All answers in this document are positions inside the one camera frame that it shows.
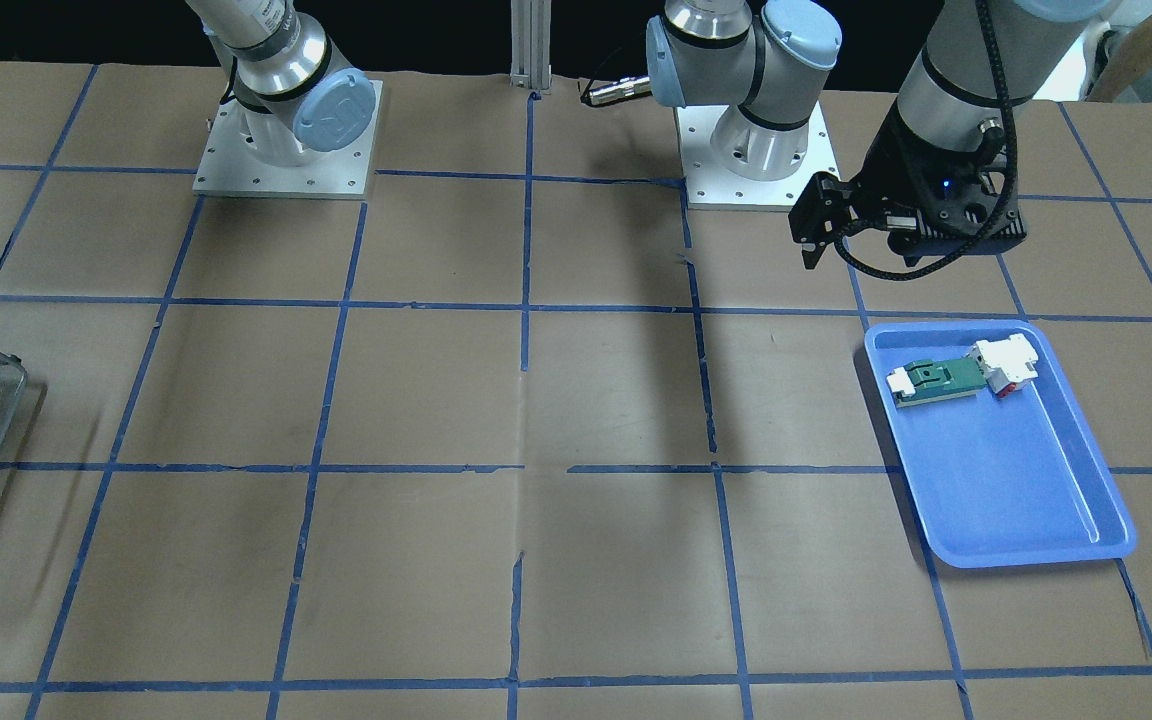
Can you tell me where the aluminium profile post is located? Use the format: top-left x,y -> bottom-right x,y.
509,0 -> 552,94

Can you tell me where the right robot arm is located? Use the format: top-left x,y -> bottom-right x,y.
188,1 -> 379,167

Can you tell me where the green terminal block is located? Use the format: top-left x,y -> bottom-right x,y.
886,357 -> 987,407

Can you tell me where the blue plastic tray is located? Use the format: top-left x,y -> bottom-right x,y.
864,319 -> 1138,568

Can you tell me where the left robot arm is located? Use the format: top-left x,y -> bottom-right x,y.
645,1 -> 1105,281

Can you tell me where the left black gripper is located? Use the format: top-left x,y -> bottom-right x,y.
788,108 -> 1006,270

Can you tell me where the metal cable connector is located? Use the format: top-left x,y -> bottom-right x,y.
579,76 -> 652,108

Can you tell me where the white circuit breaker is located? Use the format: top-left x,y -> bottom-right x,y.
967,333 -> 1039,397

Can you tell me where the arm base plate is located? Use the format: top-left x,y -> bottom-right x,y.
194,79 -> 382,200
675,104 -> 840,213

